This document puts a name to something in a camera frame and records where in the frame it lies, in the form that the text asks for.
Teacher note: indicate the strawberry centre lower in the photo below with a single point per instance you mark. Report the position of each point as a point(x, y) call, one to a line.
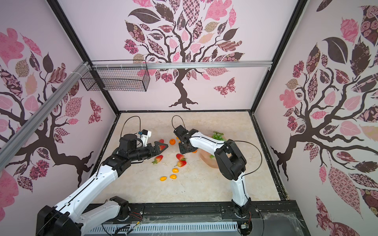
point(181, 163)

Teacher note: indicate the strawberry centre upper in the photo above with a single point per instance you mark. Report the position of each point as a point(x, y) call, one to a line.
point(180, 157)

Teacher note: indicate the white slotted cable duct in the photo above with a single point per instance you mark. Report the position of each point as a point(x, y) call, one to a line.
point(167, 229)

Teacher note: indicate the strawberry lone left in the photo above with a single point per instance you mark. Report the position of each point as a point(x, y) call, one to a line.
point(157, 159)

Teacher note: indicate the aluminium rail wall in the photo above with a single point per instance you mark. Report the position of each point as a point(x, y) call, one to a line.
point(10, 149)
point(237, 64)

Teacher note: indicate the black base frame rail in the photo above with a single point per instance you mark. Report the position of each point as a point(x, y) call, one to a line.
point(269, 218)

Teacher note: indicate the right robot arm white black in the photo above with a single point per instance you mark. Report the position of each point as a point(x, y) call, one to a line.
point(230, 160)

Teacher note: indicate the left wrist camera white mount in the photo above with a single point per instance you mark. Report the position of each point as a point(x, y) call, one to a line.
point(144, 136)

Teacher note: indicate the green grape bunch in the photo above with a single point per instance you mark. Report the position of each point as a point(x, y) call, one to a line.
point(218, 136)

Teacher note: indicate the black wire basket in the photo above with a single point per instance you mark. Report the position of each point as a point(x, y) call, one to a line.
point(117, 75)

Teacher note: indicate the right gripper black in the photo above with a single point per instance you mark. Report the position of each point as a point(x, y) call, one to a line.
point(181, 141)

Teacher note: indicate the aluminium rail back wall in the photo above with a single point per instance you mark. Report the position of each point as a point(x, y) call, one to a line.
point(237, 64)

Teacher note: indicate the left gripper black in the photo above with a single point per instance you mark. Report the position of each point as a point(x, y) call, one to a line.
point(156, 148)

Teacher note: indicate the aluminium rail left wall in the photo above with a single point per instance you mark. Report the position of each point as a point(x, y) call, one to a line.
point(10, 149)

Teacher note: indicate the pink petal-shaped fruit bowl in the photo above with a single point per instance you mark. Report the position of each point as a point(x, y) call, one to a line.
point(208, 158)

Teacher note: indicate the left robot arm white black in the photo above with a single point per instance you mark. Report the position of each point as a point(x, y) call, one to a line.
point(70, 218)

